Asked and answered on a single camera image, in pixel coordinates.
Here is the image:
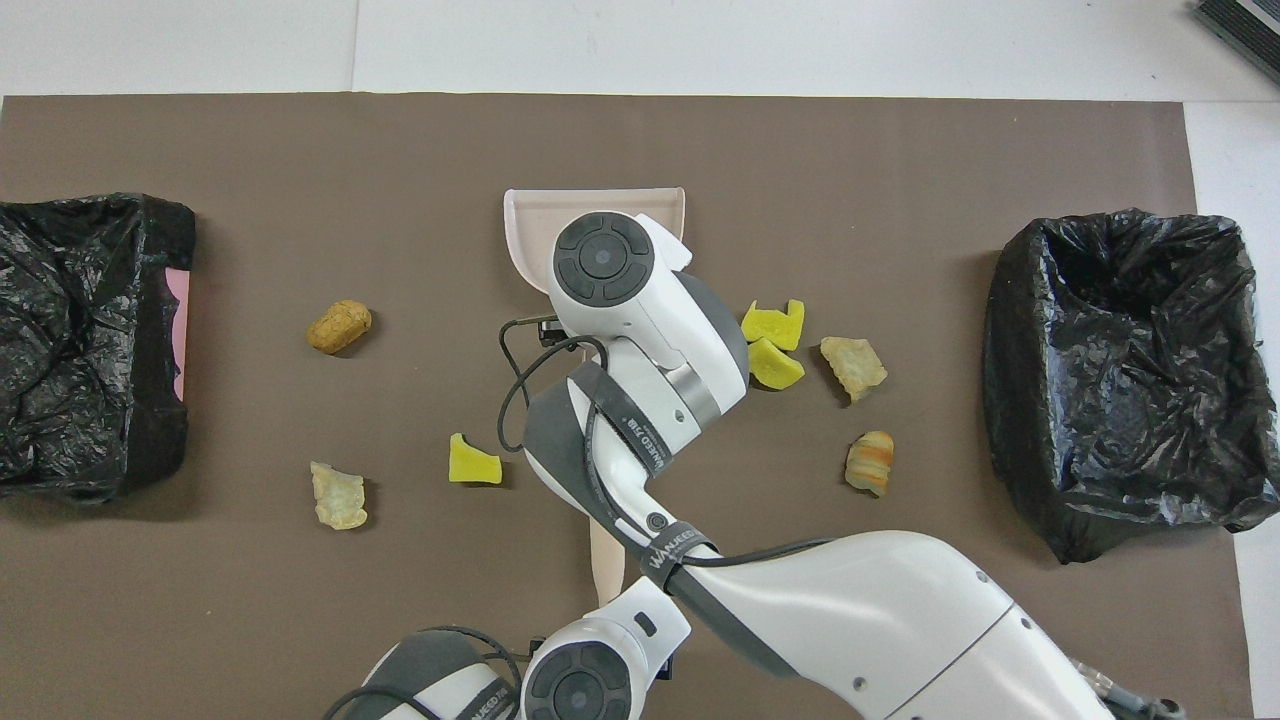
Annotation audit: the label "beige plastic dustpan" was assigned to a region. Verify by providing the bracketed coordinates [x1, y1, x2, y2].
[503, 187, 688, 296]

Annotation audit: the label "beige brush black bristles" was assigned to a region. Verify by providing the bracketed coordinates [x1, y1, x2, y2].
[588, 515, 628, 606]

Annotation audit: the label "yellow slice with green rind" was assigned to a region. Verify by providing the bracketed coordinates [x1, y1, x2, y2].
[448, 432, 504, 486]

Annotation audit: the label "brown bread roll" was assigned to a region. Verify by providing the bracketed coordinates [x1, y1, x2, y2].
[306, 299, 373, 356]

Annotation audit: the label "notched yellow chunk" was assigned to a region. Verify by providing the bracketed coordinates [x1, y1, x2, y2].
[740, 298, 806, 352]

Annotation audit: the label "yellow wedge chunk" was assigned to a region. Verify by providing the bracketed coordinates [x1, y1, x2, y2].
[748, 337, 806, 391]

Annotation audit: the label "flaky croissant pastry piece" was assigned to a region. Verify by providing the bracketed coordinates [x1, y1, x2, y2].
[310, 461, 369, 531]

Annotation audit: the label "small striped croissant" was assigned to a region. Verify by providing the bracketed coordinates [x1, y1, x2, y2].
[845, 430, 896, 498]

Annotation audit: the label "pale flaky pastry chunk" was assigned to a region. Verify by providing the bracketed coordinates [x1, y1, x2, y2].
[820, 336, 889, 403]

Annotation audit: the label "pink bin with black bag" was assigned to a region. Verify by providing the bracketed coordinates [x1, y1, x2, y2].
[0, 192, 198, 506]

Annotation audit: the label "bin lined with black bag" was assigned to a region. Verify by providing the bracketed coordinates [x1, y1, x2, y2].
[982, 207, 1280, 566]

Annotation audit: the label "brown table mat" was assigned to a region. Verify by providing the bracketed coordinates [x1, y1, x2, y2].
[0, 93, 1256, 720]

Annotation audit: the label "dark grey ribbed device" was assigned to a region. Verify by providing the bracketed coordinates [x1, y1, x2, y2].
[1193, 0, 1280, 86]

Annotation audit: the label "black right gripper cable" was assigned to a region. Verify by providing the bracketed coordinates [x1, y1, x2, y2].
[497, 316, 836, 601]

